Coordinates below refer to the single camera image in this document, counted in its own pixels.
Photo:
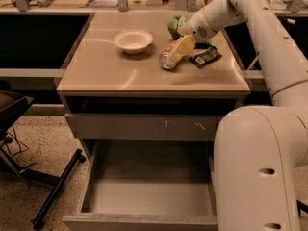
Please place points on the orange soda can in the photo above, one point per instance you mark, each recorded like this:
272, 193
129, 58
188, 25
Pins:
166, 62

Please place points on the open grey drawer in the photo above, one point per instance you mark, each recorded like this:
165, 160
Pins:
147, 186

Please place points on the grey drawer cabinet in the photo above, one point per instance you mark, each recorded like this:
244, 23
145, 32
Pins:
102, 79

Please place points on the green chip bag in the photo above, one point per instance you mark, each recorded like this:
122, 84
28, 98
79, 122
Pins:
175, 23

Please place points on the white bowl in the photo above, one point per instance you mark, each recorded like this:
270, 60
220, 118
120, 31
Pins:
133, 42

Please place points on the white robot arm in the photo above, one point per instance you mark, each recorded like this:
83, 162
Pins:
257, 148

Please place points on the black snack bar packet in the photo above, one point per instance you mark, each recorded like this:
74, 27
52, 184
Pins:
205, 56

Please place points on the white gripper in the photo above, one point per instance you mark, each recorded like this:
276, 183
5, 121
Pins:
196, 28

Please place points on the closed grey drawer front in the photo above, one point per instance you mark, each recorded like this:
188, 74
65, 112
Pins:
143, 127

